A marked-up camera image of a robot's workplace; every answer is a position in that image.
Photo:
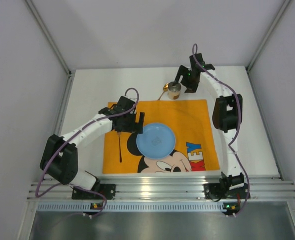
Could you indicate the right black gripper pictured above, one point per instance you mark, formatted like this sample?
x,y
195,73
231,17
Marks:
x,y
187,81

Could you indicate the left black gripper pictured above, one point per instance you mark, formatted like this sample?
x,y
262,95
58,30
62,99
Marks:
x,y
128,125

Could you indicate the gold fork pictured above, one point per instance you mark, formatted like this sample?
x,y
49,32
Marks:
x,y
120,146

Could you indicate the gold spoon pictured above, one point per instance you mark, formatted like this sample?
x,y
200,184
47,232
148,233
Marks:
x,y
165,89

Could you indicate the blue plate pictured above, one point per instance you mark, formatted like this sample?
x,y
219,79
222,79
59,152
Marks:
x,y
157,141

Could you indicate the orange Mickey Mouse placemat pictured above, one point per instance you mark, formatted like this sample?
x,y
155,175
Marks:
x,y
195,150

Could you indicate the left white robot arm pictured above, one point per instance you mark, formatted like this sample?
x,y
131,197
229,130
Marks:
x,y
60,159

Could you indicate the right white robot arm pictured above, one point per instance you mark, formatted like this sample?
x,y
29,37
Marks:
x,y
227,115

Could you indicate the metal cup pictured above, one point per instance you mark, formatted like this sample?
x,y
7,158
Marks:
x,y
174,90

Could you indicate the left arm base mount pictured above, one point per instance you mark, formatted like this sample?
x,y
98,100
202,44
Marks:
x,y
107,190

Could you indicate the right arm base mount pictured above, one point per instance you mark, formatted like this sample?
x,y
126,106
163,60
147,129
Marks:
x,y
214,192

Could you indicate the slotted cable duct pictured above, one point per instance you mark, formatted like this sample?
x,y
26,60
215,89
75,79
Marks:
x,y
133,207

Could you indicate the aluminium rail base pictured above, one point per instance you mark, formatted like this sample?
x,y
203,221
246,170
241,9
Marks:
x,y
192,188

